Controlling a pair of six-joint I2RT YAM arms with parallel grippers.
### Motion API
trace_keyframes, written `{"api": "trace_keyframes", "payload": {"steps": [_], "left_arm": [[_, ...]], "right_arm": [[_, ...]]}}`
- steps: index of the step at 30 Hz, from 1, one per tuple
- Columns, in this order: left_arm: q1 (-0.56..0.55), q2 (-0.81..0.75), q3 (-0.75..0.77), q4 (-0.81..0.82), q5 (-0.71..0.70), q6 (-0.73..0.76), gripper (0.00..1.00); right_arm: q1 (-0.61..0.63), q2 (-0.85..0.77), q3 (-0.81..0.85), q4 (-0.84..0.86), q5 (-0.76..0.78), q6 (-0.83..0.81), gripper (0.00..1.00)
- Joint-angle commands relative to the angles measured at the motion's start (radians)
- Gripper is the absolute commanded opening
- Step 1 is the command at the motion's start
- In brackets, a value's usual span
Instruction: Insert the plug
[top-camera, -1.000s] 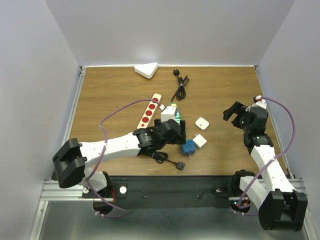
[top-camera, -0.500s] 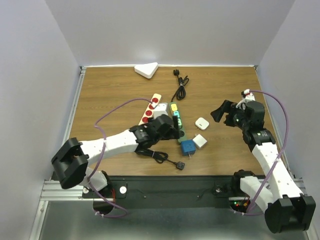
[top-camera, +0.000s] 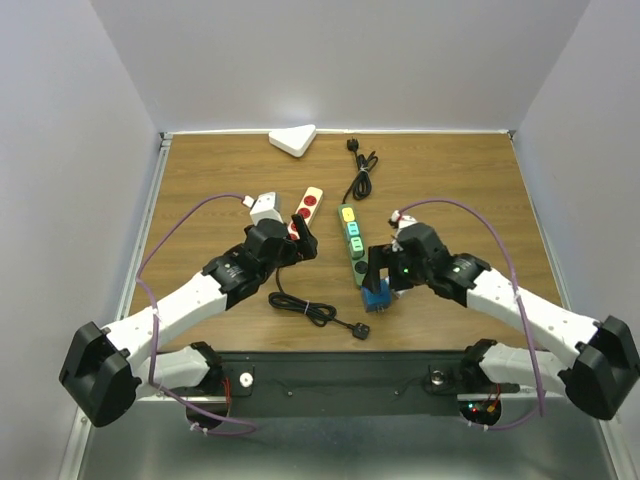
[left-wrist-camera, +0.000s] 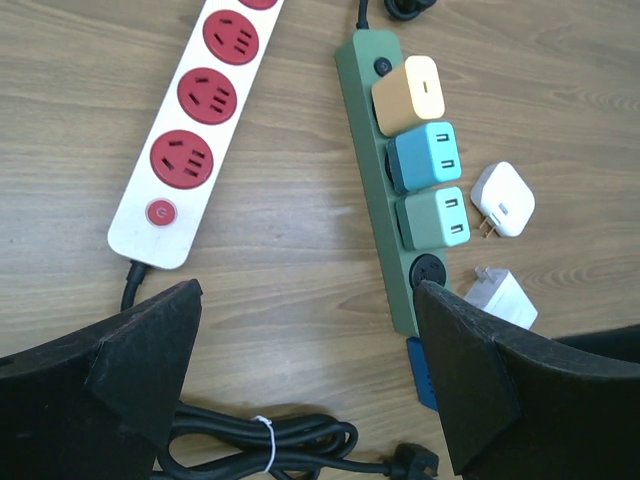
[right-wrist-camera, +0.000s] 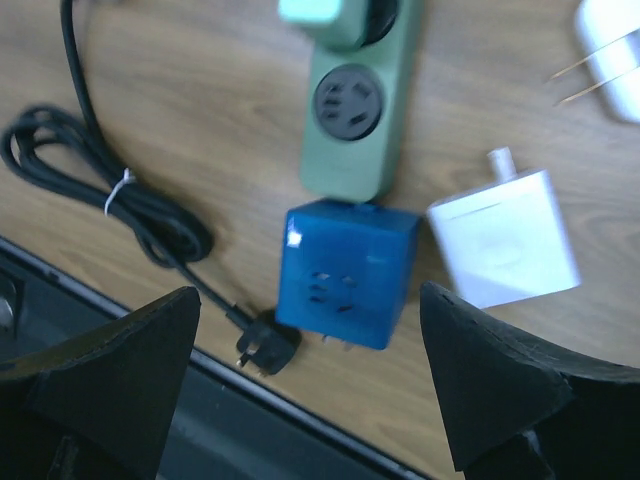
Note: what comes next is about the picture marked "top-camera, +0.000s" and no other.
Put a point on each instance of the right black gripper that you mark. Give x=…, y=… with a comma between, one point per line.
x=378, y=256

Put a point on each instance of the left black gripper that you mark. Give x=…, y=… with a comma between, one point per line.
x=303, y=249

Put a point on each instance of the blue socket adapter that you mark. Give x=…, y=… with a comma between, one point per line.
x=377, y=302

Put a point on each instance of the green power strip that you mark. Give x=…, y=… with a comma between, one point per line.
x=359, y=266

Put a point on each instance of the white red power strip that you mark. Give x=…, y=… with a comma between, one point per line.
x=307, y=208

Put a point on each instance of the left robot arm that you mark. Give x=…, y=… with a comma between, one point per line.
x=105, y=368

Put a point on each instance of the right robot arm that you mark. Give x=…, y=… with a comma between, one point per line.
x=595, y=364

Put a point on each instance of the green plug adapter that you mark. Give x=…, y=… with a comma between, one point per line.
x=356, y=247

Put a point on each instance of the teal plug adapter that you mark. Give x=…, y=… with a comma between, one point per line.
x=352, y=230

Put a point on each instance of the yellow plug adapter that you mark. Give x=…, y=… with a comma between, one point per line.
x=347, y=214

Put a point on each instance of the white triangular adapter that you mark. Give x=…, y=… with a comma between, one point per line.
x=294, y=140

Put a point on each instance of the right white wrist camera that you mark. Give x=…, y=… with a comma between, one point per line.
x=399, y=221

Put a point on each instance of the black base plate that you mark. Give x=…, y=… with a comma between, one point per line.
x=358, y=383

